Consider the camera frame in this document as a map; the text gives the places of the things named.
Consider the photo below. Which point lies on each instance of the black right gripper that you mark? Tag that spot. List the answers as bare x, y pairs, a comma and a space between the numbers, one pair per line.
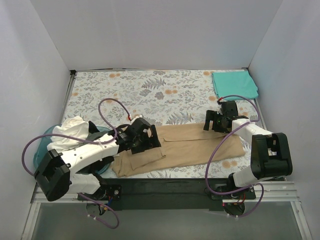
213, 121

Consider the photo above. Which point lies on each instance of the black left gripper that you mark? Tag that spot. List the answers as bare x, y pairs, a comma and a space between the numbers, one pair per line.
149, 137

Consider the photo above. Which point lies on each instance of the tan t shirt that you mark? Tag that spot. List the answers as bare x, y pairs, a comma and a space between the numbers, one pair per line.
181, 145

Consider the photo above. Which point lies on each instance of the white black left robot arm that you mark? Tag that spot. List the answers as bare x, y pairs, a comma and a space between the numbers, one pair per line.
74, 171

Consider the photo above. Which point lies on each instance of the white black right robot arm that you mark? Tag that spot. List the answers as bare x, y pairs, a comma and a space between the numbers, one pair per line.
270, 153

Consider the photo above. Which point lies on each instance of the folded teal t shirt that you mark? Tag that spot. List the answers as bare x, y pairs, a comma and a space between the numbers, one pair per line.
238, 83

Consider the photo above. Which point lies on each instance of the floral patterned table mat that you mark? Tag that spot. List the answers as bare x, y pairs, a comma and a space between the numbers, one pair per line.
162, 97

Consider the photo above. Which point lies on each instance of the black crumpled t shirt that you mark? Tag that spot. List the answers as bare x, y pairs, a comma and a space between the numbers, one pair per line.
93, 132

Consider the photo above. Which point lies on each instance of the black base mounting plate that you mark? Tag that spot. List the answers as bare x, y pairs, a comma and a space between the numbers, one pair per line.
157, 194

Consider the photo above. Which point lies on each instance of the white crumpled t shirt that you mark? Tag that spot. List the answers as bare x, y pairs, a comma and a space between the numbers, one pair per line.
74, 127

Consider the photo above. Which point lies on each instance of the teal translucent laundry basket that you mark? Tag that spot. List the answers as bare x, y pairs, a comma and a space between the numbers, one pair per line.
42, 148

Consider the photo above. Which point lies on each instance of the aluminium extrusion rail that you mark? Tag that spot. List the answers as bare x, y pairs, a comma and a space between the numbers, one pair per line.
274, 191

